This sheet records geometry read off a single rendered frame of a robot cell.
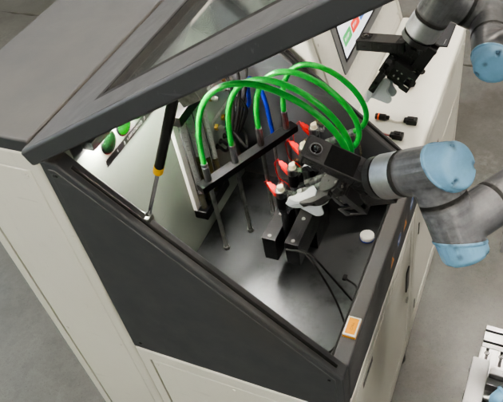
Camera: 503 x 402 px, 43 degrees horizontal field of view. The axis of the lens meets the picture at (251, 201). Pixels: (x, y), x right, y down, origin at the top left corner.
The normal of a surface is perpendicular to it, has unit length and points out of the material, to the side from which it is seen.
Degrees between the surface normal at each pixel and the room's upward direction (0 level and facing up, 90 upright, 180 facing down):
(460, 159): 57
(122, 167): 90
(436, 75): 0
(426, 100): 0
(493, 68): 90
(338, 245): 0
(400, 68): 81
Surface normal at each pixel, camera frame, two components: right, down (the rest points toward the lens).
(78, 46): -0.15, -0.70
